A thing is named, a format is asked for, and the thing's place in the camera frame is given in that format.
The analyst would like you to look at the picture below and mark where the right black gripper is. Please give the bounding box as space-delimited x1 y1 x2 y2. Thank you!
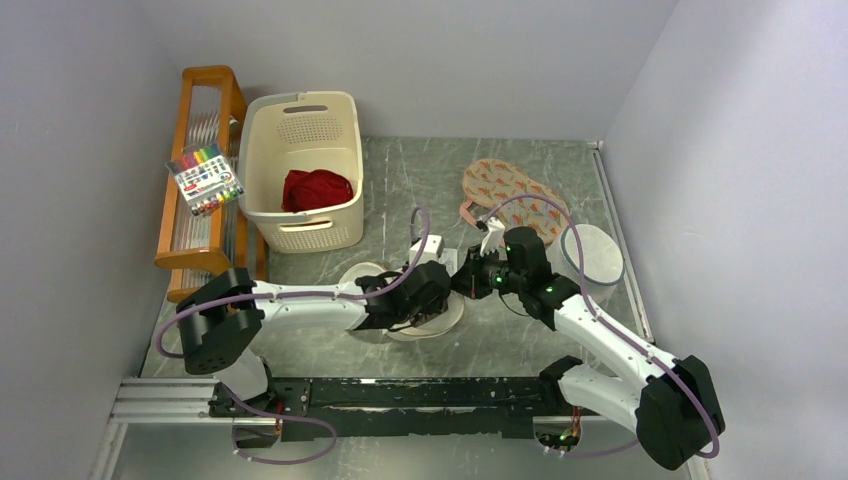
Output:
452 243 526 300

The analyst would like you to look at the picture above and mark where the red bra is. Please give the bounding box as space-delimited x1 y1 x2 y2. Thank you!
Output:
281 169 354 213

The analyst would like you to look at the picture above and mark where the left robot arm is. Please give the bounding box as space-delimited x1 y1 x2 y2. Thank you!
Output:
174 261 451 416

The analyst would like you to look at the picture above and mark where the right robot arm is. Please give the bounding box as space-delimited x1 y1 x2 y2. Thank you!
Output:
452 227 726 470

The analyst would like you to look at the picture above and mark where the cream plastic laundry basket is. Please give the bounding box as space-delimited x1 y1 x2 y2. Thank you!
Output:
237 91 364 254

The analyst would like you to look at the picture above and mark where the packaged ruler set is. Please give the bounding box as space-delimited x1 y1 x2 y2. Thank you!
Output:
438 248 459 276

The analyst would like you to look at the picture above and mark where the orange wooden rack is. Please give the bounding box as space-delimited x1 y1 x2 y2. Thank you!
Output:
154 65 269 303

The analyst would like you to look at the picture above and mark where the colour marker pack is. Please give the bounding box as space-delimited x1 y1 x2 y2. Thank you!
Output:
166 144 244 217

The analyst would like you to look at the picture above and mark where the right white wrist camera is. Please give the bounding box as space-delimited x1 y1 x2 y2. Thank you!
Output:
478 217 506 256

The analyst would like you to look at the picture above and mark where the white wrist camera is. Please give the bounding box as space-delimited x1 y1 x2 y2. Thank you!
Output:
408 234 444 266
478 217 506 256

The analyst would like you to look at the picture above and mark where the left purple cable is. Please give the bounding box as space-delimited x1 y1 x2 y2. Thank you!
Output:
155 205 432 360

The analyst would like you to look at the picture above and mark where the purple cable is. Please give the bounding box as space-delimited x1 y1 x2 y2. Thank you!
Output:
155 205 432 360
482 193 722 460

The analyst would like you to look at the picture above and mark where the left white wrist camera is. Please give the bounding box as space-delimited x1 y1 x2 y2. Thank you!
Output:
408 234 444 266

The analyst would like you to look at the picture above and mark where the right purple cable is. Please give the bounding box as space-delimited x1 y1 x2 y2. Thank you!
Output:
482 193 722 460

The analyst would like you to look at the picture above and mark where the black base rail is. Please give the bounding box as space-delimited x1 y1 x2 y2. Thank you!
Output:
208 377 574 442

